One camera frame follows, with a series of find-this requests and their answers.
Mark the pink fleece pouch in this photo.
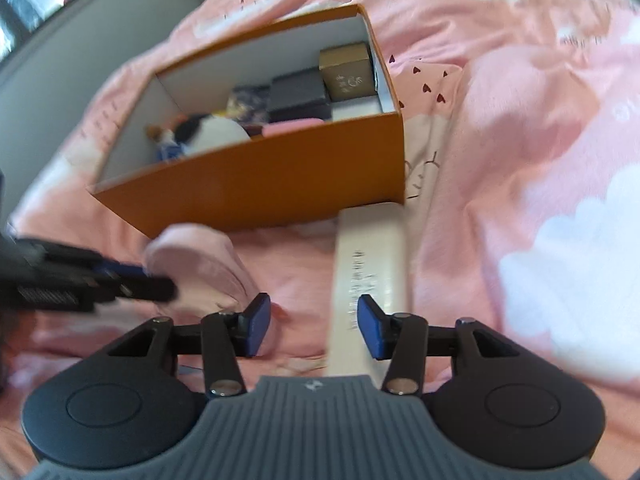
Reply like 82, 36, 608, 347
142, 223, 281, 356

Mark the gold box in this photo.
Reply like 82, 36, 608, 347
319, 42, 378, 102

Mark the pink printed blanket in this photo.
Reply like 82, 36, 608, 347
0, 0, 640, 480

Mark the dark grey box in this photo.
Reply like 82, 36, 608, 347
267, 69, 333, 123

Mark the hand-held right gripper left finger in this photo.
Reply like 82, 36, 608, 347
107, 292, 273, 398

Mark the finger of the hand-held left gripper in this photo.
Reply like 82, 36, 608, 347
92, 259, 151, 281
112, 275, 179, 304

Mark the pink flat item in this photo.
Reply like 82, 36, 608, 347
261, 117, 326, 139

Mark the dark patterned box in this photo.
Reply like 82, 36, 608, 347
226, 85, 273, 126

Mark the white box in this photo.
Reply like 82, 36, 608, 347
330, 96, 386, 122

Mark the calico plush toy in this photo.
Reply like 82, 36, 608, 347
145, 114, 253, 162

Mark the orange cardboard box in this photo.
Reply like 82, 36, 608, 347
87, 4, 406, 241

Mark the long cream box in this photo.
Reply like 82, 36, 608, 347
325, 202, 413, 378

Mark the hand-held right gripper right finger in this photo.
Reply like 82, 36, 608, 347
357, 294, 523, 397

